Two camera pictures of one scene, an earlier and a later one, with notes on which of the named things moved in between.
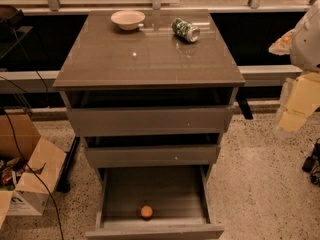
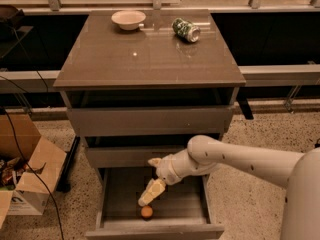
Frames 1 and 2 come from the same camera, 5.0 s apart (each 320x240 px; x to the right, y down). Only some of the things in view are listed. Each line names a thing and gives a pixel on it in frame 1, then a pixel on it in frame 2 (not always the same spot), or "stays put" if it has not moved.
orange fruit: x=146 y=211 stays put
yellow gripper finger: x=282 y=46 → x=174 y=167
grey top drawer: x=152 y=122 stays put
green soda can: x=186 y=30 stays put
